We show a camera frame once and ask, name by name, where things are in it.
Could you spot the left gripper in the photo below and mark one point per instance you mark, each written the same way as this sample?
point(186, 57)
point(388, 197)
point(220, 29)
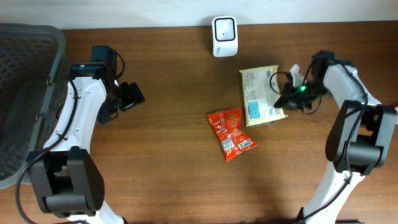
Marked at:
point(131, 96)

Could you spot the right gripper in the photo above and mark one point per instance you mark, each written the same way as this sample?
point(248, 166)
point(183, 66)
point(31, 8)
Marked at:
point(286, 101)

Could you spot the yellow wet wipes pack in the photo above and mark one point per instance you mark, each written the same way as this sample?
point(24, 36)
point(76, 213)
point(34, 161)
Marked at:
point(260, 96)

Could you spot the red snack bag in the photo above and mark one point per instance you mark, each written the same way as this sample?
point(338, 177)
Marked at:
point(227, 126)

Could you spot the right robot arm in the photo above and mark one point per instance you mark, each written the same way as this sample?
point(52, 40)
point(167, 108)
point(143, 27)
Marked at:
point(359, 139)

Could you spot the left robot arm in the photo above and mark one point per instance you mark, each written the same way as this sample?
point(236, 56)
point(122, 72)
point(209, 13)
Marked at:
point(64, 177)

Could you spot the white barcode scanner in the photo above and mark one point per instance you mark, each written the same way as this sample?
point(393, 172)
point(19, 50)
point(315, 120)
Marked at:
point(225, 36)

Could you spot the grey plastic mesh basket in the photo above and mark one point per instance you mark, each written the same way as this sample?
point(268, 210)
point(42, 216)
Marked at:
point(33, 91)

